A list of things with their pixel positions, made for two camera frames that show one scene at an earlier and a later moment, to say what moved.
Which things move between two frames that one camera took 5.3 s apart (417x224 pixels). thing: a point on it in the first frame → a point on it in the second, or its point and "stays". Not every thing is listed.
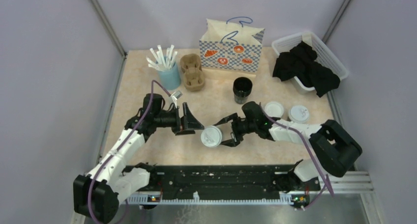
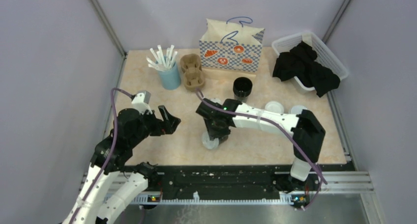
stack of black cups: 242,87 stays
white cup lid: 211,136 stays
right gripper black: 236,119 → 213,133
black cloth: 298,63 stays
